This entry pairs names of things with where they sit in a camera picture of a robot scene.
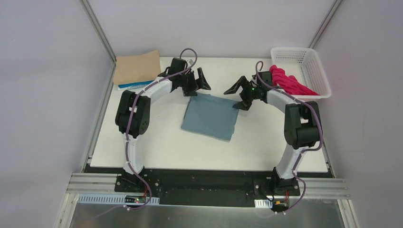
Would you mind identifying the grey-blue t shirt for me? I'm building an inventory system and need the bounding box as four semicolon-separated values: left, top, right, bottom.
181;93;239;142

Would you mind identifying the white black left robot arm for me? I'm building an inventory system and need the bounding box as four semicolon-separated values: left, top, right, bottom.
115;57;211;192

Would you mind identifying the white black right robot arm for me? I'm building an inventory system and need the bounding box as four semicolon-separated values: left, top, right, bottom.
224;71;323;195

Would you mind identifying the pink red t shirt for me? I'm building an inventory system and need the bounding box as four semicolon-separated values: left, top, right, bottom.
269;65;318;95

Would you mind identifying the folded blue white t shirt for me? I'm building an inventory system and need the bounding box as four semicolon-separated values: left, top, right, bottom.
117;80;153;90

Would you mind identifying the white plastic laundry basket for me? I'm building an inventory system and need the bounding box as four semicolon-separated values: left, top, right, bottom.
270;47;332;102

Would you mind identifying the folded tan t shirt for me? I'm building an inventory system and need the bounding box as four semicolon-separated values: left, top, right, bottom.
113;50;161;85

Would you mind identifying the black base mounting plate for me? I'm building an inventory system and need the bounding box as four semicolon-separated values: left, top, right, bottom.
83;163;335;208

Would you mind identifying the right controller circuit board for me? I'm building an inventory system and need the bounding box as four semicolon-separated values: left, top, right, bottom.
273;200;289;209

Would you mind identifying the controller circuit board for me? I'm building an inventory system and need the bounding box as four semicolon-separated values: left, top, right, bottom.
124;195;147;205
273;200;289;209

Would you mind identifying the left controller circuit board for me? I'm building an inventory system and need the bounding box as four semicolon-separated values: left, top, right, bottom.
124;195;147;205

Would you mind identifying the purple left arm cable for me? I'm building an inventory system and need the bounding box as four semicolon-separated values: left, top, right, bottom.
124;48;198;211

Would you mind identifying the aluminium front rail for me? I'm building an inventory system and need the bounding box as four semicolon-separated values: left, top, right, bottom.
66;173;351;200

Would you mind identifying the left aluminium frame post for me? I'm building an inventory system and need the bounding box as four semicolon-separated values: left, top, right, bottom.
80;0;116;64

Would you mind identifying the aluminium frame post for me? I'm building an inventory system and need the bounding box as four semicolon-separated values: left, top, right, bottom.
80;0;116;64
308;0;344;49

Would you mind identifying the right aluminium frame post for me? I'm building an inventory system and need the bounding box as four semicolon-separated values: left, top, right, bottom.
308;0;344;49

